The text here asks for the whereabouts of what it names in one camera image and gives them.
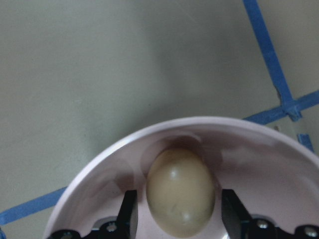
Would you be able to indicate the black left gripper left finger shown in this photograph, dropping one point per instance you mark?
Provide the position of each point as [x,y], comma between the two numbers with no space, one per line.
[123,226]

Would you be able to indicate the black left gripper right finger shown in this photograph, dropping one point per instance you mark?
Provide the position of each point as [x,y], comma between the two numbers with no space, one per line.
[240,224]

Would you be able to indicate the brown egg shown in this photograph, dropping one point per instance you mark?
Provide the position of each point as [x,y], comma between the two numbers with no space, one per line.
[180,192]

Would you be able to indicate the pink bowl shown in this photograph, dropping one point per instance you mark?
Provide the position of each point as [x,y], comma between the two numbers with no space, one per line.
[274,176]

